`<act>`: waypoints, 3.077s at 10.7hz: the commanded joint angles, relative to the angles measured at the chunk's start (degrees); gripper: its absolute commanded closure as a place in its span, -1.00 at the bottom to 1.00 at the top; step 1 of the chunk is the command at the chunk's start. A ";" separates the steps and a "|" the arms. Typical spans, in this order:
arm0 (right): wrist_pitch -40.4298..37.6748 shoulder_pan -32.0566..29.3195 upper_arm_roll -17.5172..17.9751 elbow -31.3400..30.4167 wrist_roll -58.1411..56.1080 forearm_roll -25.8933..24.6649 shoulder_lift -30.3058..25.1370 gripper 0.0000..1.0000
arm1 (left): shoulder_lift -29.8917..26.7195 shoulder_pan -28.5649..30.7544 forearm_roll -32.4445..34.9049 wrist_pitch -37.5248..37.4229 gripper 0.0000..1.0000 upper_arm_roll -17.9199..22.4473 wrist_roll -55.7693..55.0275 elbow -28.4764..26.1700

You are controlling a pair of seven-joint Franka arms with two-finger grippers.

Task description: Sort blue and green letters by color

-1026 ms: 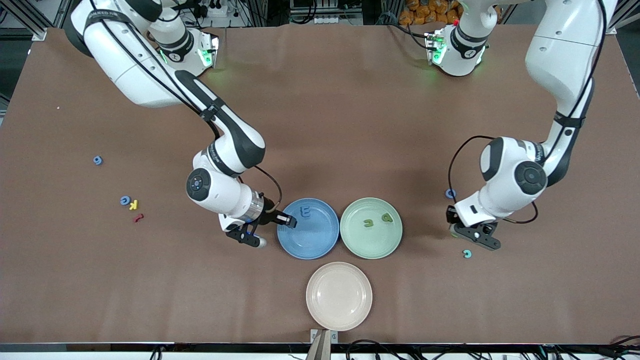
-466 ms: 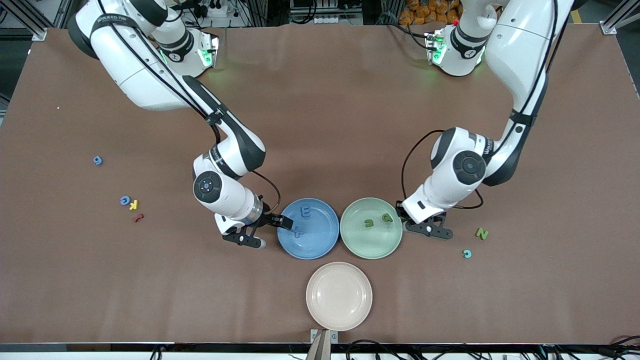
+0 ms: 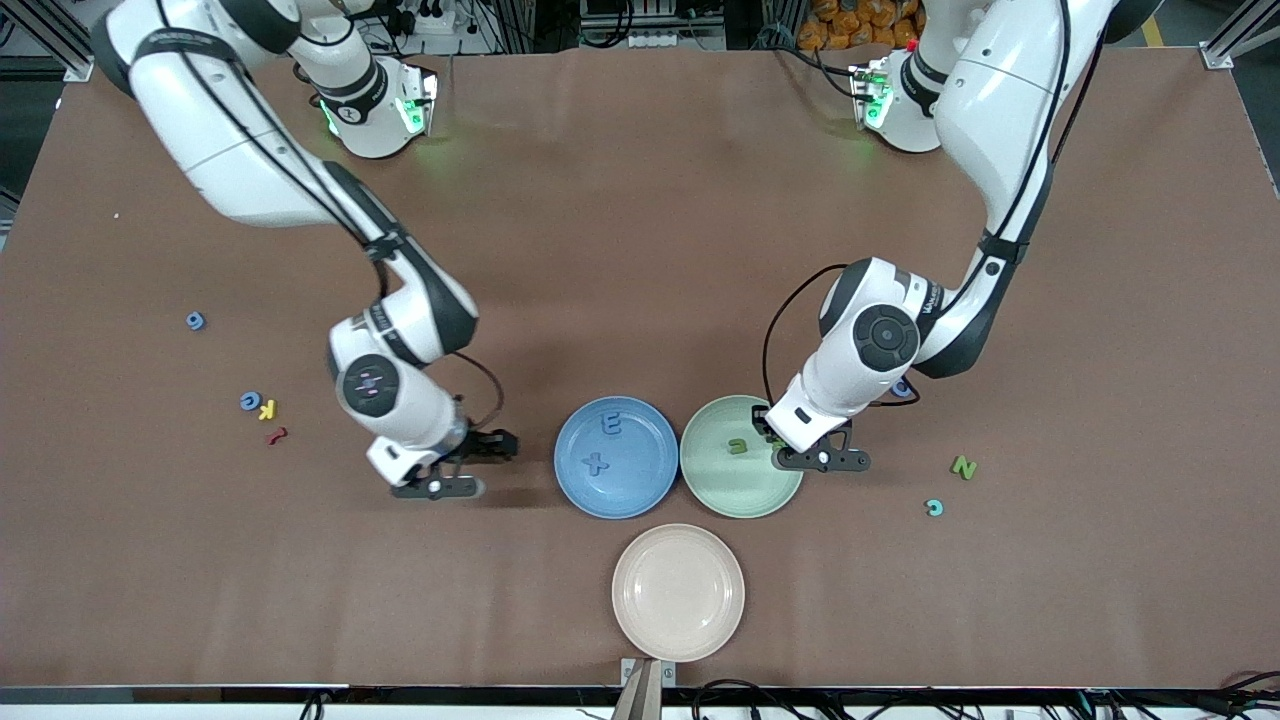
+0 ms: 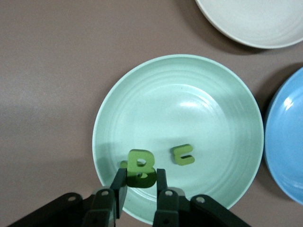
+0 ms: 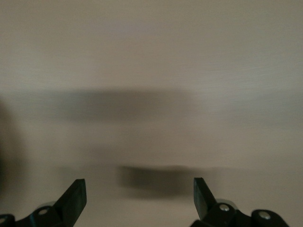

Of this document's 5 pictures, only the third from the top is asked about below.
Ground green plate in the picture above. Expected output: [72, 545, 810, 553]
[680, 394, 806, 519]

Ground blue plate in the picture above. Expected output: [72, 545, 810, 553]
[554, 396, 680, 520]

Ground beige plate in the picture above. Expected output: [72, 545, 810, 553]
[612, 523, 746, 663]

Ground brown table cover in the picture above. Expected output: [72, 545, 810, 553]
[0, 48, 1280, 691]

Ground orange packaged items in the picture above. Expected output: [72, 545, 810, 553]
[798, 0, 923, 53]

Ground white power strip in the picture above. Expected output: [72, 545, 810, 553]
[398, 0, 483, 34]
[598, 28, 683, 51]

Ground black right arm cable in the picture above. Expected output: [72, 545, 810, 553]
[150, 0, 506, 433]

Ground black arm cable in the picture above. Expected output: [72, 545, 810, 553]
[762, 0, 1111, 411]
[150, 0, 506, 433]

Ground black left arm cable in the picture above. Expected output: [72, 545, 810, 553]
[762, 0, 1111, 411]

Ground black cable bundle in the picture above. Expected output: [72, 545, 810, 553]
[690, 678, 966, 720]

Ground metal table bracket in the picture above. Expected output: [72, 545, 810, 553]
[620, 658, 678, 720]

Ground black table edge rail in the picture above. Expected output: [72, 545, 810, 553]
[0, 684, 1280, 707]

